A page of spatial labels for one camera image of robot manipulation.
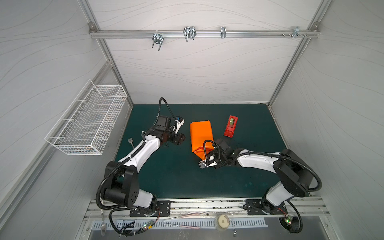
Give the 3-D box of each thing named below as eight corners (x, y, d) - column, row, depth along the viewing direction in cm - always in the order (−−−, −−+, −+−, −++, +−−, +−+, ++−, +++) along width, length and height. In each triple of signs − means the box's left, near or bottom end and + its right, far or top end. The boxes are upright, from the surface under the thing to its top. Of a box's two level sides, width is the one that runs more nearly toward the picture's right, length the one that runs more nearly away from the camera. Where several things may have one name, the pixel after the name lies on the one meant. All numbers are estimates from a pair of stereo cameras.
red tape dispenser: (223, 136, 105) (225, 129, 99) (227, 121, 114) (229, 114, 108) (232, 139, 104) (234, 132, 97) (236, 124, 112) (238, 117, 106)
